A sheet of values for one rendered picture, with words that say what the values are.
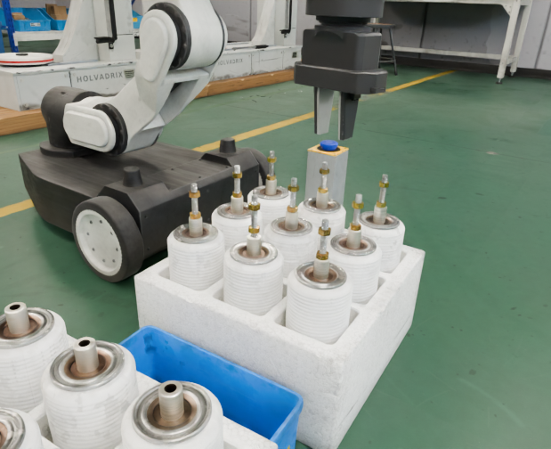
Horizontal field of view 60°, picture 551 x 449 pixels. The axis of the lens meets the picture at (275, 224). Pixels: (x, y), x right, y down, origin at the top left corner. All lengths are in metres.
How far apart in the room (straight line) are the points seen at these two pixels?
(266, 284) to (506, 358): 0.53
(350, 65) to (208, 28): 0.65
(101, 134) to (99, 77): 1.60
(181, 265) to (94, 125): 0.66
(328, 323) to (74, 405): 0.34
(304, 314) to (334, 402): 0.13
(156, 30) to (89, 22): 1.99
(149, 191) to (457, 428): 0.79
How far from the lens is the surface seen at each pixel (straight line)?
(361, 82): 0.56
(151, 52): 1.15
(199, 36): 1.15
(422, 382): 0.94
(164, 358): 0.84
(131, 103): 1.31
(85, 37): 3.09
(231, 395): 0.78
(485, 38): 5.77
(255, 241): 0.73
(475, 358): 1.03
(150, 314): 0.86
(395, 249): 0.89
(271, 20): 4.43
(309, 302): 0.67
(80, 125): 1.42
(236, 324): 0.73
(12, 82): 2.70
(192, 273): 0.80
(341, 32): 0.57
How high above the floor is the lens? 0.61
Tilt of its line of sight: 25 degrees down
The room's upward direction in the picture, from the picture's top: 2 degrees clockwise
